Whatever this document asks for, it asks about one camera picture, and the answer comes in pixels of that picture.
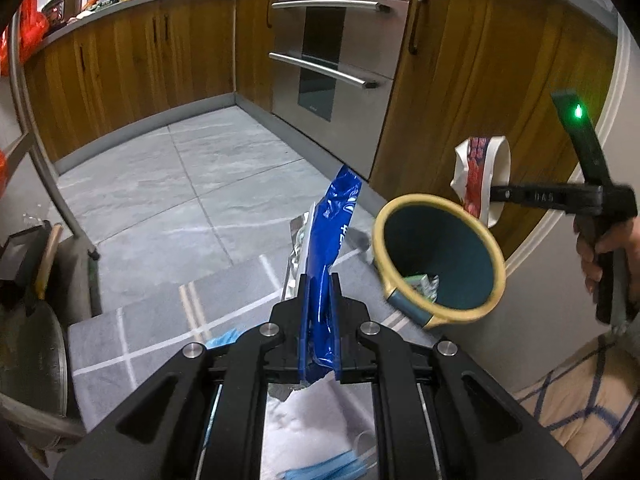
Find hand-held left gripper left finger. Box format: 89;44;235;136
52;272;312;480

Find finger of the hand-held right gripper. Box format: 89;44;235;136
490;185;568;207

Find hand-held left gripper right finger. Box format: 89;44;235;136
330;272;583;480

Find blue foil snack packet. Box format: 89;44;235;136
298;164;363;386

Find teal bin with yellow rim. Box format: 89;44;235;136
372;194;507;331

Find person's right hand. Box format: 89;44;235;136
574;220;640;296

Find crumpled green white packaging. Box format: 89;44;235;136
405;272;441;303

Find wooden cabinet beside oven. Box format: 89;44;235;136
370;0;618;261

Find grey checked mat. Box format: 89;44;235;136
67;247;401;436

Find person's checked beige trousers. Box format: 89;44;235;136
512;340;636;480

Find stainless steel oven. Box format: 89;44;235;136
270;0;416;181

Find black tray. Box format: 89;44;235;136
0;220;53;306

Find metal rack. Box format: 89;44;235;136
0;10;103;461

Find long wooden kitchen cabinets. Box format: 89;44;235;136
22;0;281;163

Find dark cooking pot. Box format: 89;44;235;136
42;0;90;23

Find black pan with wooden handle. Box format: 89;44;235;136
0;295;68;418

